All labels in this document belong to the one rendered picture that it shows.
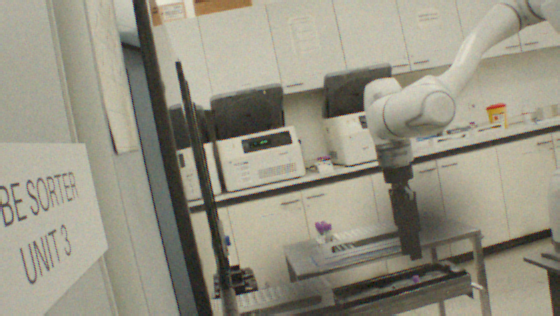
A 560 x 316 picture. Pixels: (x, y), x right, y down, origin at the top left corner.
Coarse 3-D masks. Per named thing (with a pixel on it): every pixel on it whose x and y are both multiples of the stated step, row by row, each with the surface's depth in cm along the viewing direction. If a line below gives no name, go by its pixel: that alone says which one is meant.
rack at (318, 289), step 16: (272, 288) 129; (288, 288) 128; (304, 288) 124; (320, 288) 121; (240, 304) 121; (256, 304) 119; (272, 304) 120; (288, 304) 130; (304, 304) 129; (320, 304) 121
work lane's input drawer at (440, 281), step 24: (432, 264) 135; (360, 288) 133; (384, 288) 129; (408, 288) 123; (432, 288) 123; (456, 288) 124; (480, 288) 127; (312, 312) 120; (336, 312) 120; (360, 312) 121; (384, 312) 121
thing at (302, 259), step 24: (432, 216) 191; (312, 240) 195; (432, 240) 158; (456, 240) 157; (480, 240) 158; (288, 264) 195; (312, 264) 161; (336, 264) 155; (360, 264) 154; (480, 264) 158
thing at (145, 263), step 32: (64, 0) 17; (64, 32) 17; (64, 64) 17; (96, 64) 19; (128, 64) 88; (96, 96) 18; (96, 128) 18; (96, 160) 18; (128, 160) 22; (160, 160) 89; (96, 192) 17; (128, 192) 21; (160, 192) 89; (128, 224) 19; (160, 224) 89; (128, 256) 18; (160, 256) 26; (128, 288) 18; (160, 288) 23
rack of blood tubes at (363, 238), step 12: (360, 228) 170; (372, 228) 166; (384, 228) 162; (396, 228) 161; (336, 240) 160; (348, 240) 160; (360, 240) 170; (372, 240) 170; (384, 240) 161; (396, 240) 161; (324, 252) 159; (336, 252) 160; (348, 252) 160; (360, 252) 160
